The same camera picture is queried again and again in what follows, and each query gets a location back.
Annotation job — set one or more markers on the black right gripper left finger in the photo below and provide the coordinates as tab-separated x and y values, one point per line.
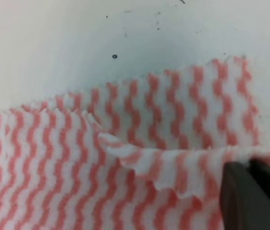
243	203

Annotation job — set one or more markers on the pink white wavy striped towel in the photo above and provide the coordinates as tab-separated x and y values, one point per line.
141	154

